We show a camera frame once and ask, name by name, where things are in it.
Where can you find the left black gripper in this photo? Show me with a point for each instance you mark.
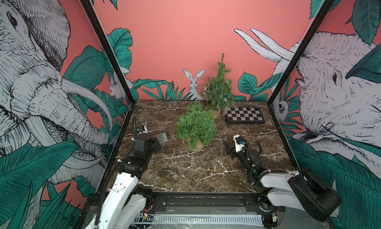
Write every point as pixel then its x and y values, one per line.
pixel 157 146

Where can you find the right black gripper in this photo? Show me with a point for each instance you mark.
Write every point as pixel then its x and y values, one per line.
pixel 233 154

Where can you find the white perforated strip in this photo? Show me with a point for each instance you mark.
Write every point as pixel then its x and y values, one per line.
pixel 243 220

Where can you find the small chessboard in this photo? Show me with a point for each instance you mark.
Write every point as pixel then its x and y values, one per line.
pixel 244 115

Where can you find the mini christmas tree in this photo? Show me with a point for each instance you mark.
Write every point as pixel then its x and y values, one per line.
pixel 218 91
pixel 196 125

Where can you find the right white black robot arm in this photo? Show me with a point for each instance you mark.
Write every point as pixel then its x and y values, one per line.
pixel 301 189

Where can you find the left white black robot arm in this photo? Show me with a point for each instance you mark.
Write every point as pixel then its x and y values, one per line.
pixel 120 205

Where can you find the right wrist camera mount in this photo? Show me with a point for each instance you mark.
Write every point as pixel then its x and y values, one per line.
pixel 239 142

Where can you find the black right frame post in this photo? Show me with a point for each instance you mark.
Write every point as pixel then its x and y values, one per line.
pixel 313 27

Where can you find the black frame post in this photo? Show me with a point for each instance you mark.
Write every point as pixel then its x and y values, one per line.
pixel 91 14
pixel 313 27

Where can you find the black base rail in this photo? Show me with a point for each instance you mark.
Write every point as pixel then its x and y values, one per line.
pixel 163 201

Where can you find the black left frame post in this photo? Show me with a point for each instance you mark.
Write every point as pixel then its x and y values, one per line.
pixel 91 14

